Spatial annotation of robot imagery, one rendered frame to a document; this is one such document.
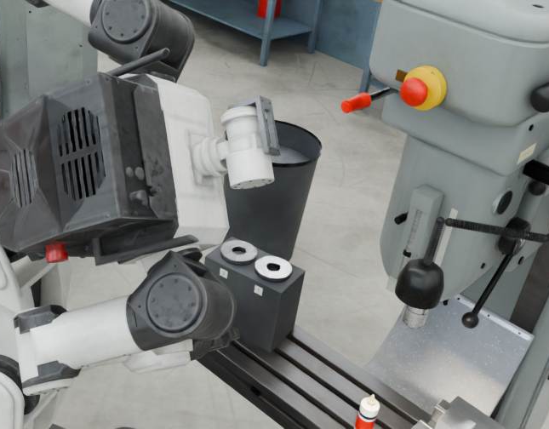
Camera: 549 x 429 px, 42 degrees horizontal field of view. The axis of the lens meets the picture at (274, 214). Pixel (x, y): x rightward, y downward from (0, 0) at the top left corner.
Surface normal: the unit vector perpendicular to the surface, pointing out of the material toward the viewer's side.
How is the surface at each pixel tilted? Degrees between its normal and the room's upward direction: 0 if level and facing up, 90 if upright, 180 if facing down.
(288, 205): 94
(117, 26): 62
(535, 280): 90
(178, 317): 51
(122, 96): 57
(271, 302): 90
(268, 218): 94
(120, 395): 0
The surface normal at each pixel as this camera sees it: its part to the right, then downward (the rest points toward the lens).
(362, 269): 0.14, -0.84
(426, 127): -0.65, 0.32
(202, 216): 0.86, -0.21
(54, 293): -0.33, 0.45
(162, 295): -0.24, -0.19
